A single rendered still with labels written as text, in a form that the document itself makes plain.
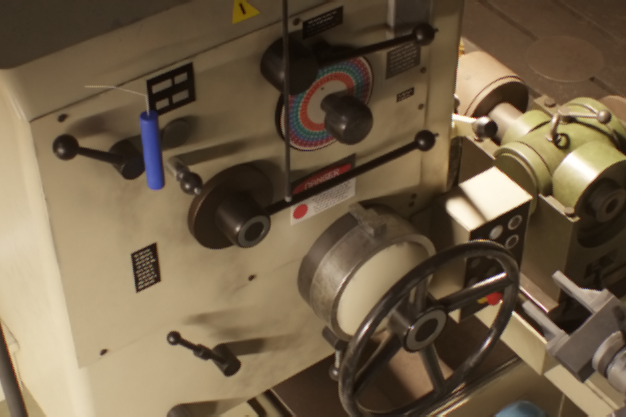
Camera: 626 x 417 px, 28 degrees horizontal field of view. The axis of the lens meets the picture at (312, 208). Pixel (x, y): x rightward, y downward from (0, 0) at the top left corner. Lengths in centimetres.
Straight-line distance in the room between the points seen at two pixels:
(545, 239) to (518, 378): 62
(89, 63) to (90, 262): 32
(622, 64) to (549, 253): 83
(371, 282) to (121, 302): 42
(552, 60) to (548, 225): 81
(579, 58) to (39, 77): 184
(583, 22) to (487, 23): 26
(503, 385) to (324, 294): 101
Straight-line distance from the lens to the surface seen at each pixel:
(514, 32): 328
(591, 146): 248
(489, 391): 298
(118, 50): 169
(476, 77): 262
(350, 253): 205
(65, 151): 163
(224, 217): 186
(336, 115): 184
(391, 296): 191
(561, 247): 248
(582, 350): 197
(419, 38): 190
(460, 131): 224
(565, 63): 319
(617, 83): 315
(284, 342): 224
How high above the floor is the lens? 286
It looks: 43 degrees down
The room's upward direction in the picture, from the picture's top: straight up
